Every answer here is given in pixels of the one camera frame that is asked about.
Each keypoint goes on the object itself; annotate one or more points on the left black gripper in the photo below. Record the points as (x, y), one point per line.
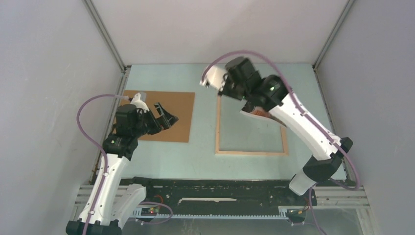
(166, 121)

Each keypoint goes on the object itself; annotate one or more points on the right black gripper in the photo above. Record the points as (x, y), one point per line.
(224, 92)

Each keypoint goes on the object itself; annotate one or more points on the brown backing board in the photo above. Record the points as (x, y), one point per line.
(154, 116)

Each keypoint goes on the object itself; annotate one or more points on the printed photo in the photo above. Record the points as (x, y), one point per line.
(257, 112)

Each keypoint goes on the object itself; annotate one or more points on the wooden picture frame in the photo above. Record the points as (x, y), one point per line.
(238, 134)

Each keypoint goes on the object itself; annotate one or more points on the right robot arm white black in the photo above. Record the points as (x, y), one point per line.
(327, 149)

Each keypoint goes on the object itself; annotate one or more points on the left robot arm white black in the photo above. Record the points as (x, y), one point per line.
(102, 215)

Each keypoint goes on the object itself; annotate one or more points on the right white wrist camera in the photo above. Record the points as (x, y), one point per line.
(215, 77)

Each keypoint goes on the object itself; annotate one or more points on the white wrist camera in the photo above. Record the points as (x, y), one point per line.
(139, 101)
(215, 77)

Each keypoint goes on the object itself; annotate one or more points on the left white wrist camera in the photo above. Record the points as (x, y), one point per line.
(139, 101)

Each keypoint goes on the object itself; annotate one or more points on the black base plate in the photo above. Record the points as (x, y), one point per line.
(222, 209)

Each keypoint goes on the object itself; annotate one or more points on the aluminium rail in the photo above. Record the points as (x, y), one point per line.
(322, 197)

